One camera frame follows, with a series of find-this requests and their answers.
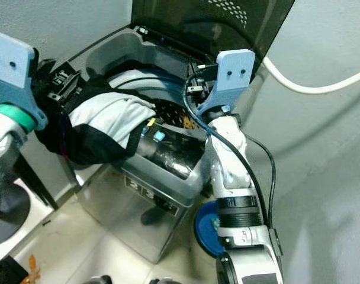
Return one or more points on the white garment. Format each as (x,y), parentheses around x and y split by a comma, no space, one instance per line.
(109,115)

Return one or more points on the large black garment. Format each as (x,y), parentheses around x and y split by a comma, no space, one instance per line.
(97,151)

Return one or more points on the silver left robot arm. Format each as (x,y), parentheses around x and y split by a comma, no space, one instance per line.
(5,154)

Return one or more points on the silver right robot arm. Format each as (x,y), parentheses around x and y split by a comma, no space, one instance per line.
(230,171)

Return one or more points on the grey top-load washing machine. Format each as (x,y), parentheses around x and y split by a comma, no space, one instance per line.
(144,207)

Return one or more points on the dark tinted washer lid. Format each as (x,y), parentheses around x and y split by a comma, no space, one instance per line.
(209,29)

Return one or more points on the black metal stand leg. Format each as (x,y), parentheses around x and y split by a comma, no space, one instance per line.
(41,180)

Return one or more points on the small teal wrapper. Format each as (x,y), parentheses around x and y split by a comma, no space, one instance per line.
(215,225)

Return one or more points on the blue plastic basin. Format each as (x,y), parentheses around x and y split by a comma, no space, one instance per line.
(203,236)

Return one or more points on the orange litter scrap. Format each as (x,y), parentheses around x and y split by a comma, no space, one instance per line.
(34,267)

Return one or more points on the black left robot foot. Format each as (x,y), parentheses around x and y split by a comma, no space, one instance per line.
(100,280)

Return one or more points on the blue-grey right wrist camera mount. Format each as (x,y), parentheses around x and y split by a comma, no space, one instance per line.
(233,74)

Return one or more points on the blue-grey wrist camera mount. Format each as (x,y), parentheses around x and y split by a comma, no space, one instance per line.
(233,74)
(14,71)

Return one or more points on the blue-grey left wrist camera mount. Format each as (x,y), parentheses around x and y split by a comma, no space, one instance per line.
(14,71)

